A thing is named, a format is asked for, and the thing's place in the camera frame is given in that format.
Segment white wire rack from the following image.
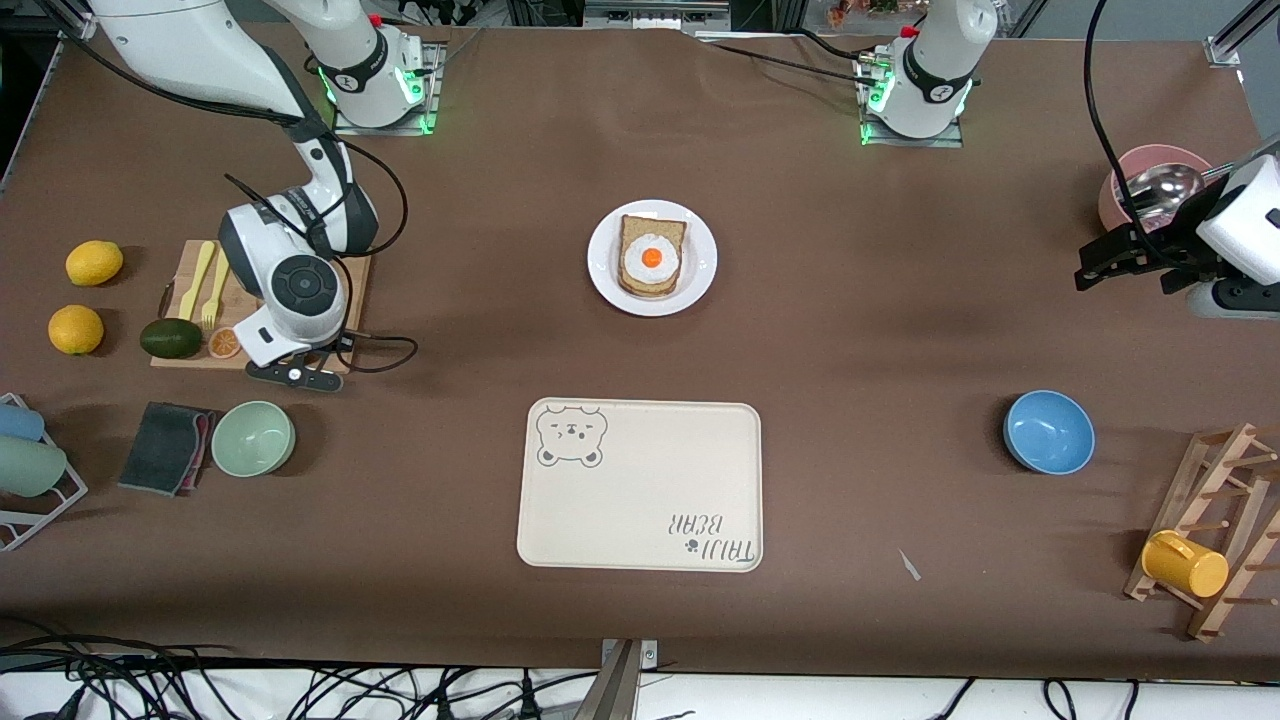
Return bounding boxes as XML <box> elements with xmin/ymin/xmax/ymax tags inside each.
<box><xmin>0</xmin><ymin>392</ymin><xmax>89</xmax><ymax>553</ymax></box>

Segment tangled black floor cables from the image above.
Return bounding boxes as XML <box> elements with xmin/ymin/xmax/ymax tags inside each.
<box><xmin>0</xmin><ymin>615</ymin><xmax>601</xmax><ymax>720</ymax></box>

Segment folded grey cloth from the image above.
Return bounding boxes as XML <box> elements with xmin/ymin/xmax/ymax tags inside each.
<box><xmin>117</xmin><ymin>401</ymin><xmax>218</xmax><ymax>498</ymax></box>

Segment blue bowl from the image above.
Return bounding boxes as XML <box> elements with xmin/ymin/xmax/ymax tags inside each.
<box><xmin>1003</xmin><ymin>389</ymin><xmax>1097</xmax><ymax>476</ymax></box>

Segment light blue cup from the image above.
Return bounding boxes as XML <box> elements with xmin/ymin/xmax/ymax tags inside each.
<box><xmin>0</xmin><ymin>402</ymin><xmax>47</xmax><ymax>443</ymax></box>

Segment wooden cup rack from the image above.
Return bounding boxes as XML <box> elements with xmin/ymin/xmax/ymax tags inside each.
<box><xmin>1123</xmin><ymin>422</ymin><xmax>1280</xmax><ymax>643</ymax></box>

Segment metal scoop spoon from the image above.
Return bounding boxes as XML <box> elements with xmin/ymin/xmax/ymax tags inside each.
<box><xmin>1115</xmin><ymin>150</ymin><xmax>1280</xmax><ymax>221</ymax></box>

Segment yellow plastic fork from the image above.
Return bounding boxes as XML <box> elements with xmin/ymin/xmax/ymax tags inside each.
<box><xmin>201</xmin><ymin>245</ymin><xmax>235</xmax><ymax>331</ymax></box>

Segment bamboo cutting board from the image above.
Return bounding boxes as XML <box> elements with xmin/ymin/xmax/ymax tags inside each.
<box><xmin>150</xmin><ymin>240</ymin><xmax>373</xmax><ymax>375</ymax></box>

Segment yellow mug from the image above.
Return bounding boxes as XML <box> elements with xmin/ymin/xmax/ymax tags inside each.
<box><xmin>1141</xmin><ymin>530</ymin><xmax>1230</xmax><ymax>599</ymax></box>

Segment aluminium frame post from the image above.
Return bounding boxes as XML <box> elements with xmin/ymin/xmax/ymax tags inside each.
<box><xmin>1205</xmin><ymin>0</ymin><xmax>1280</xmax><ymax>69</ymax></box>

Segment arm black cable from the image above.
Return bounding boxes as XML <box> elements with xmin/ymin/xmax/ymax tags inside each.
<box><xmin>1085</xmin><ymin>0</ymin><xmax>1186</xmax><ymax>271</ymax></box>
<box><xmin>225</xmin><ymin>140</ymin><xmax>419</xmax><ymax>374</ymax></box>

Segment yellow lemon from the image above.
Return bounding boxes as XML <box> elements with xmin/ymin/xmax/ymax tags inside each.
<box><xmin>65</xmin><ymin>240</ymin><xmax>125</xmax><ymax>288</ymax></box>
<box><xmin>48</xmin><ymin>304</ymin><xmax>105</xmax><ymax>356</ymax></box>

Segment yellow plastic knife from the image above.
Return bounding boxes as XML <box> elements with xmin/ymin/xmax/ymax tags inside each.
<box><xmin>178</xmin><ymin>240</ymin><xmax>217</xmax><ymax>323</ymax></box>

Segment cream bear print tray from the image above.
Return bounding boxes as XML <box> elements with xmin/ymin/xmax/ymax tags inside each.
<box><xmin>516</xmin><ymin>398</ymin><xmax>764</xmax><ymax>573</ymax></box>

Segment white round plate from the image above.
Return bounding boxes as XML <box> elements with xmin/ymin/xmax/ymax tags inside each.
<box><xmin>587</xmin><ymin>199</ymin><xmax>719</xmax><ymax>318</ymax></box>

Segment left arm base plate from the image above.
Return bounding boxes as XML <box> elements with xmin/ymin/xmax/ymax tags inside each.
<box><xmin>858</xmin><ymin>50</ymin><xmax>966</xmax><ymax>149</ymax></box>

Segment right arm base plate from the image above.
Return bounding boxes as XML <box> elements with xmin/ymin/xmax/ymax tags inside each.
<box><xmin>333</xmin><ymin>40</ymin><xmax>446</xmax><ymax>136</ymax></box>

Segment mint green bowl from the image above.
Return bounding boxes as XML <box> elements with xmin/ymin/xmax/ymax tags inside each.
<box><xmin>210</xmin><ymin>400</ymin><xmax>297</xmax><ymax>478</ymax></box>

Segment pink bowl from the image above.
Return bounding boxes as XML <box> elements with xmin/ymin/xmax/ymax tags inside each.
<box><xmin>1098</xmin><ymin>144</ymin><xmax>1216</xmax><ymax>236</ymax></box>

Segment sage green cup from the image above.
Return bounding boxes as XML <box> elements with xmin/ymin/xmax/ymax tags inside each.
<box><xmin>0</xmin><ymin>436</ymin><xmax>69</xmax><ymax>498</ymax></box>

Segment fried egg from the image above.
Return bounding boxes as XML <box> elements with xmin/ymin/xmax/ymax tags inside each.
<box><xmin>623</xmin><ymin>234</ymin><xmax>683</xmax><ymax>288</ymax></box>

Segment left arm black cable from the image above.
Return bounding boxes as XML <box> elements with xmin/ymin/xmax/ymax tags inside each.
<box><xmin>1085</xmin><ymin>0</ymin><xmax>1186</xmax><ymax>271</ymax></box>

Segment black base power cable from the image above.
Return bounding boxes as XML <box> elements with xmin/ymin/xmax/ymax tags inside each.
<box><xmin>695</xmin><ymin>30</ymin><xmax>886</xmax><ymax>86</ymax></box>

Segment metal table edge bracket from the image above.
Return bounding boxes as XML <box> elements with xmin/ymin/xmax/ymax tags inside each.
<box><xmin>598</xmin><ymin>638</ymin><xmax>661</xmax><ymax>720</ymax></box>

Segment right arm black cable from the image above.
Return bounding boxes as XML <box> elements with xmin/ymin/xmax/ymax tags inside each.
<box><xmin>225</xmin><ymin>140</ymin><xmax>419</xmax><ymax>374</ymax></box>

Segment sandwich base bread slice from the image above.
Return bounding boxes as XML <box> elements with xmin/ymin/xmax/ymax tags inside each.
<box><xmin>617</xmin><ymin>214</ymin><xmax>689</xmax><ymax>298</ymax></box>

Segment green avocado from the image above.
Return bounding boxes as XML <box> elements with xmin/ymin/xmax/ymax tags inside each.
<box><xmin>139</xmin><ymin>317</ymin><xmax>204</xmax><ymax>360</ymax></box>

